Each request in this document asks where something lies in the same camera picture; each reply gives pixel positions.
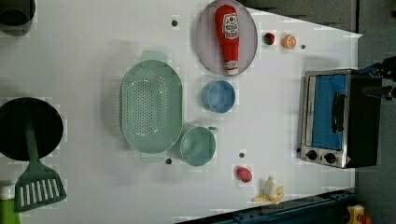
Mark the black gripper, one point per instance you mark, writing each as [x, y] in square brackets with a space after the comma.
[386, 69]

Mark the black toaster oven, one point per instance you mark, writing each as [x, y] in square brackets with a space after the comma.
[340, 124]

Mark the orange slice toy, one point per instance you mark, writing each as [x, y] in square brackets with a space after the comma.
[289, 42]

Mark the yellow toy figure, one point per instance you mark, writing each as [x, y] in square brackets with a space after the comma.
[357, 215]

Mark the dark red strawberry toy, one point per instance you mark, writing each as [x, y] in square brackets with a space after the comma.
[269, 39]

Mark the peeled banana toy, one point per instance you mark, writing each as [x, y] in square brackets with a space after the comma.
[271, 192]

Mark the grey round plate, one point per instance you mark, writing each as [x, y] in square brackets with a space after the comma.
[207, 44]

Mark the blue small bowl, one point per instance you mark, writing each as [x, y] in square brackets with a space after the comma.
[218, 96]

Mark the red ketchup bottle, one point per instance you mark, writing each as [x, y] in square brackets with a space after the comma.
[228, 34]

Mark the green measuring cup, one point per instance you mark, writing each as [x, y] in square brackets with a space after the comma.
[198, 145]

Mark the green oval colander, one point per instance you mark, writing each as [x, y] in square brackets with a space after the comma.
[151, 96]

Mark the green slotted spatula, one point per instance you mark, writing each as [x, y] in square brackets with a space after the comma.
[38, 185]

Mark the black round pan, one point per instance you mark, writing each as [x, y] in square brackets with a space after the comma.
[48, 125]

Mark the black cylinder cup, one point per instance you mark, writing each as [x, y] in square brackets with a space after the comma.
[16, 12]

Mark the green bottle white cap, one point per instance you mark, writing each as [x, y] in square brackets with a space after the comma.
[7, 213]

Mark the blue metal frame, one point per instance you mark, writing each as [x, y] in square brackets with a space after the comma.
[325, 208]

